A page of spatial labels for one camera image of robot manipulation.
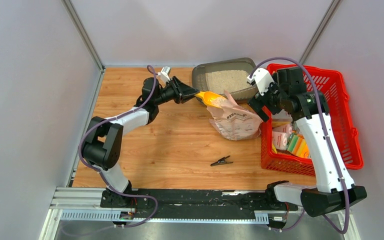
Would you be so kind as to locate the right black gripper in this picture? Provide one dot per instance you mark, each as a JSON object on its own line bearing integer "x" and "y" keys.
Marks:
{"x": 257, "y": 107}

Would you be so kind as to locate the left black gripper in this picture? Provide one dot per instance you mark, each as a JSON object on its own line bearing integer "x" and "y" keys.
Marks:
{"x": 181, "y": 90}

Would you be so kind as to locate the pink cat litter bag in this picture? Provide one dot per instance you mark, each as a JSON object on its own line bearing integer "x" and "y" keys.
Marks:
{"x": 232, "y": 121}

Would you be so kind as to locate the yellow plastic scoop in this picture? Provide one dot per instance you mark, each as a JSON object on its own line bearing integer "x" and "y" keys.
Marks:
{"x": 211, "y": 99}

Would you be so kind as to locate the black bag clip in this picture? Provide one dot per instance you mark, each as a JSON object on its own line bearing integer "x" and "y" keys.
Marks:
{"x": 222, "y": 161}

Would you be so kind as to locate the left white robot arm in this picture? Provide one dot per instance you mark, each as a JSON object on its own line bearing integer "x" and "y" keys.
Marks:
{"x": 100, "y": 147}

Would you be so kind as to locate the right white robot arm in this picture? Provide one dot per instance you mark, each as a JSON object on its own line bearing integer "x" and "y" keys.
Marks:
{"x": 335, "y": 189}

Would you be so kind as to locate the grey litter box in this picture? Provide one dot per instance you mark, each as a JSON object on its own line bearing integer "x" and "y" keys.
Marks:
{"x": 226, "y": 75}

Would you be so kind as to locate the small pink pack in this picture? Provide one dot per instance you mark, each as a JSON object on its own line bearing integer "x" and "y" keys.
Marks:
{"x": 281, "y": 136}

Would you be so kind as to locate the red plastic basket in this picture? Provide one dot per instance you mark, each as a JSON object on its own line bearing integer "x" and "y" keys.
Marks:
{"x": 332, "y": 85}

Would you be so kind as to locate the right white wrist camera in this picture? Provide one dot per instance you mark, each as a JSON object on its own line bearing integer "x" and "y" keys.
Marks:
{"x": 262, "y": 79}

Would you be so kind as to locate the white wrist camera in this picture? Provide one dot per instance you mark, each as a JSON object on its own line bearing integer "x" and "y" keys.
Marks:
{"x": 164, "y": 74}
{"x": 262, "y": 79}

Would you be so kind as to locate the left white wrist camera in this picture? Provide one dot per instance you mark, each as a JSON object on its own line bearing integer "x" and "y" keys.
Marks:
{"x": 164, "y": 74}

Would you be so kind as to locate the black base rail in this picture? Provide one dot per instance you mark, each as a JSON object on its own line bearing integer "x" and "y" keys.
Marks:
{"x": 188, "y": 204}

